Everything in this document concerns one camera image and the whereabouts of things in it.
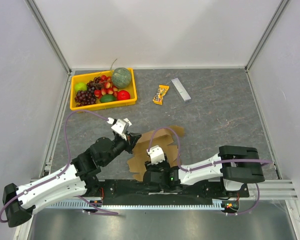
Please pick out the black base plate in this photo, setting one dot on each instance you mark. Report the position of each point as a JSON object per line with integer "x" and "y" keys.
{"x": 132, "y": 192}

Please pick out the dark purple grape bunch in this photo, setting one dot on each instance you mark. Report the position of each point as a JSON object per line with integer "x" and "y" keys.
{"x": 84, "y": 98}

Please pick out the clear plastic stick box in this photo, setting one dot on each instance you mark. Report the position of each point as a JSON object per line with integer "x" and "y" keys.
{"x": 181, "y": 90}

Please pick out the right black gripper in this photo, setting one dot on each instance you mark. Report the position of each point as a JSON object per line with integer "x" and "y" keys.
{"x": 158, "y": 166}

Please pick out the yellow candy bag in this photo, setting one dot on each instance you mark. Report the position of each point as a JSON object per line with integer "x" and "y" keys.
{"x": 159, "y": 96}

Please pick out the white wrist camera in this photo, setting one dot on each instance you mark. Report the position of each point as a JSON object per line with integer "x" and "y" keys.
{"x": 156, "y": 155}
{"x": 119, "y": 126}

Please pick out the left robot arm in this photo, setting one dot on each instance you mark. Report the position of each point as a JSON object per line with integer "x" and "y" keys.
{"x": 77, "y": 178}

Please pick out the red cherry bunch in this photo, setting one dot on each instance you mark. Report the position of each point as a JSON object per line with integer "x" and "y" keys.
{"x": 101, "y": 86}

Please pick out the grey slotted cable duct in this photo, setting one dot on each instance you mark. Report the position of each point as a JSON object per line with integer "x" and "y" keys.
{"x": 78, "y": 204}

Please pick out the white tape strip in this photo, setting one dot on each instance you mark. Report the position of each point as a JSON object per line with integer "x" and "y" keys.
{"x": 162, "y": 192}

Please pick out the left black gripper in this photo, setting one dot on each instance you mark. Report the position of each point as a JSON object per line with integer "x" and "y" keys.
{"x": 132, "y": 139}

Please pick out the green netted melon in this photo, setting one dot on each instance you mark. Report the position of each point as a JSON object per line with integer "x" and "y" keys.
{"x": 121, "y": 77}

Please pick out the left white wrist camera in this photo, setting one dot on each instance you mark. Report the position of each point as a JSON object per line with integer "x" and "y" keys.
{"x": 119, "y": 126}

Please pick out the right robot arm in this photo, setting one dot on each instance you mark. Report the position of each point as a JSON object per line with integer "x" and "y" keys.
{"x": 234, "y": 166}

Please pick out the yellow plastic bin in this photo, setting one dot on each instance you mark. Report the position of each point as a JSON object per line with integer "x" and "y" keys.
{"x": 85, "y": 78}

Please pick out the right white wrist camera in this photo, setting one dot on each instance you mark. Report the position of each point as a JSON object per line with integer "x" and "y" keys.
{"x": 156, "y": 155}

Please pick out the green apple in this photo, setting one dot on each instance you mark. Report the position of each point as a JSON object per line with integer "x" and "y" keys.
{"x": 81, "y": 86}

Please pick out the cardboard box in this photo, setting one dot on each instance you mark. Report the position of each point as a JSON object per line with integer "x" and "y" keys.
{"x": 162, "y": 138}

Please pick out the red tomato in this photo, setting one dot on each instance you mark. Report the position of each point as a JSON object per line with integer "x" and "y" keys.
{"x": 123, "y": 95}

